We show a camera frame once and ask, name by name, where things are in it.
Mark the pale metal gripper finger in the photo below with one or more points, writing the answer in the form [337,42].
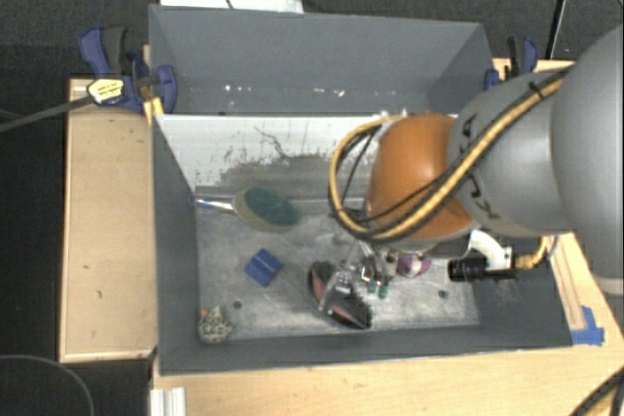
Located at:
[332,288]
[349,295]

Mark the black and red sunglasses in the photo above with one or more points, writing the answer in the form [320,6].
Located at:
[358,314]

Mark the purple and white small toy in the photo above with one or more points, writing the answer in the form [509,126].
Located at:
[412,265]

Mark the blue flat block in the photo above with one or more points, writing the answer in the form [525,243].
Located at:
[263,267]

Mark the green round scrub brush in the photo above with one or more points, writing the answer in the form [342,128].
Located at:
[270,208]

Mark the patterned beige small lump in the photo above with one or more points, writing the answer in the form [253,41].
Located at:
[214,326]

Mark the grey metal bin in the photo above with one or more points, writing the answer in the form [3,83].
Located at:
[292,63]

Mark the pale wood board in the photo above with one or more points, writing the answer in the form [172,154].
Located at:
[109,234]

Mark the black cylinder on white bracket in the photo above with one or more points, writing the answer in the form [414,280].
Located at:
[475,269]

